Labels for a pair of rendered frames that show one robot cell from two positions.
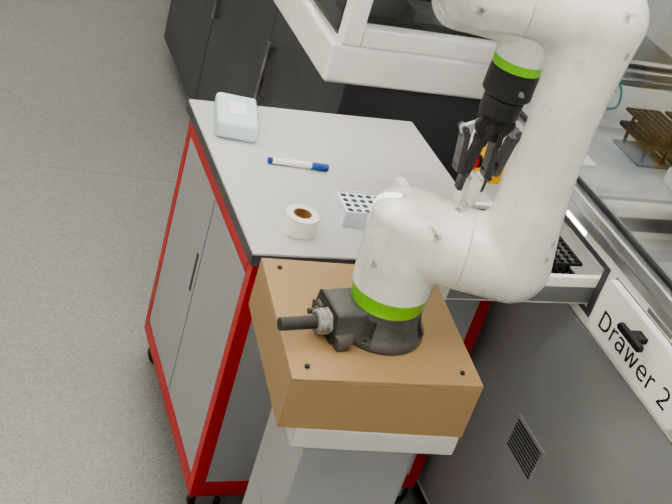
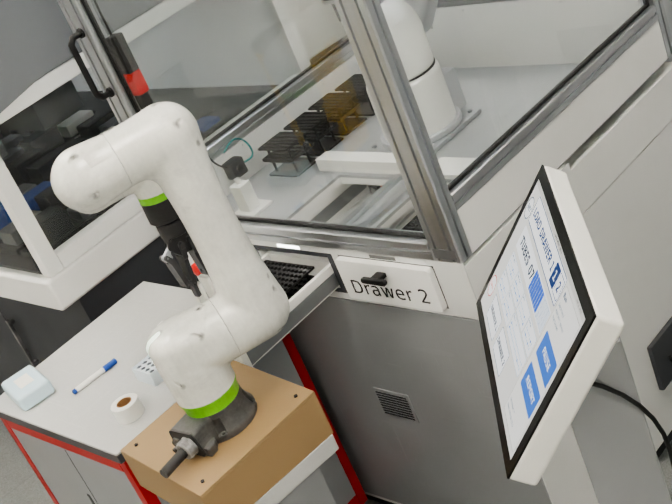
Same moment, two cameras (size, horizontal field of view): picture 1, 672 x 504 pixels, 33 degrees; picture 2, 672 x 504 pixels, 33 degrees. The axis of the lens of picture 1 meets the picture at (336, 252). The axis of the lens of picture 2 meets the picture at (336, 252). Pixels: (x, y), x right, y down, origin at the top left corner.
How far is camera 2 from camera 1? 0.56 m
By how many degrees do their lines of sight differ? 10
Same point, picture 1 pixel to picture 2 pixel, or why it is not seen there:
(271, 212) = (105, 421)
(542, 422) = (388, 379)
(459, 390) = (302, 407)
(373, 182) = not seen: hidden behind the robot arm
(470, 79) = not seen: hidden behind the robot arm
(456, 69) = (139, 222)
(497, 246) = (239, 307)
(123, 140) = not seen: outside the picture
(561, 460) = (418, 389)
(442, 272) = (224, 352)
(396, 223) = (170, 351)
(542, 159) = (212, 237)
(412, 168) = (169, 309)
